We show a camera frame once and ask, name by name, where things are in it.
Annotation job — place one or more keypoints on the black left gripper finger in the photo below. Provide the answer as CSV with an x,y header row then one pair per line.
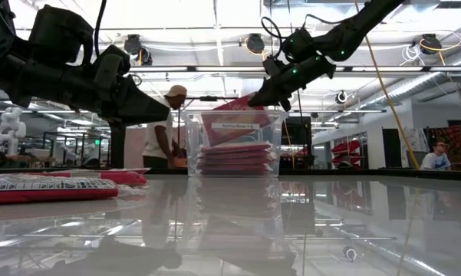
x,y
138,105

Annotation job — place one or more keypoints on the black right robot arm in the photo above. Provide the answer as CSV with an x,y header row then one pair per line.
x,y
353,28

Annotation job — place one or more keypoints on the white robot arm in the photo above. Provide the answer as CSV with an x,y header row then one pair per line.
x,y
9,130

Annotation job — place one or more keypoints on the black cabinet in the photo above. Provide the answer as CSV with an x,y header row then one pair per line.
x,y
297,134

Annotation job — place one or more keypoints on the person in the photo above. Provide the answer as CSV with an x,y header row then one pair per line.
x,y
157,138
437,161

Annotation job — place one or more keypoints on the overhead LED light bar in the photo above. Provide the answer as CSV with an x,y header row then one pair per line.
x,y
230,69

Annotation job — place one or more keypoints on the black rectangular panel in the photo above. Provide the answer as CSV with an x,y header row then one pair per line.
x,y
117,149

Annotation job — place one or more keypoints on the clear plastic storage bin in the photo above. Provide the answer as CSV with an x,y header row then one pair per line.
x,y
191,153

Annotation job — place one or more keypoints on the red bin storage shelf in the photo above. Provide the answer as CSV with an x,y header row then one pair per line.
x,y
347,148

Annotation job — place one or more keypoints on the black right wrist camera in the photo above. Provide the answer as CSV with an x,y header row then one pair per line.
x,y
274,66

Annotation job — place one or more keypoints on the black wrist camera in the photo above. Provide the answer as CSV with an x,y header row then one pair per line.
x,y
61,34
274,66

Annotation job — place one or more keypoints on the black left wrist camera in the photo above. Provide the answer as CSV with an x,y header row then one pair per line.
x,y
61,34

